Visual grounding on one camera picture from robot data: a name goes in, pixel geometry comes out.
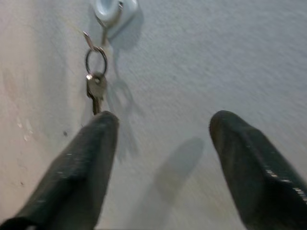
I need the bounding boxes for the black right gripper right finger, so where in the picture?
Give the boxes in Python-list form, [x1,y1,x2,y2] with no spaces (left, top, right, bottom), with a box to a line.
[209,110,307,230]

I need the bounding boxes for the white wall hook with wire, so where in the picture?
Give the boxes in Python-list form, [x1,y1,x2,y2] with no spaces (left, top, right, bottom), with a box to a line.
[83,0,140,52]

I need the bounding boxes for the silver keys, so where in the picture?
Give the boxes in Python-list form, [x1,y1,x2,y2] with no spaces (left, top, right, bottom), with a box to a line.
[84,46,109,116]

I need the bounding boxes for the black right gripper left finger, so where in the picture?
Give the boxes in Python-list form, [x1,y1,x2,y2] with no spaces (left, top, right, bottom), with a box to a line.
[0,111,119,230]

